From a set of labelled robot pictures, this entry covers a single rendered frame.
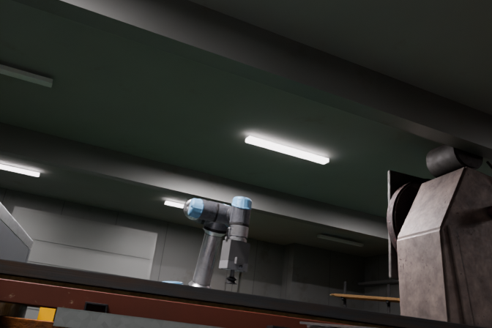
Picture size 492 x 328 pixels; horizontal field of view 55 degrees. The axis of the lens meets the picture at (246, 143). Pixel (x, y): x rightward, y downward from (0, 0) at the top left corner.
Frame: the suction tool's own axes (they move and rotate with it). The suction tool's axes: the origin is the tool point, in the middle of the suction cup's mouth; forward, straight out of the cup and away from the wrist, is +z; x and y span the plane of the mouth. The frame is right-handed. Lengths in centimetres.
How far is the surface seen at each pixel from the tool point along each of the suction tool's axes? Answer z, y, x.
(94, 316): 14, -63, -67
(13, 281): 10, -74, -31
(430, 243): -78, 293, 146
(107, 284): 7, -54, -36
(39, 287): 10, -68, -32
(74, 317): 14, -66, -66
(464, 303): -26, 307, 122
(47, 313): 18, -55, 23
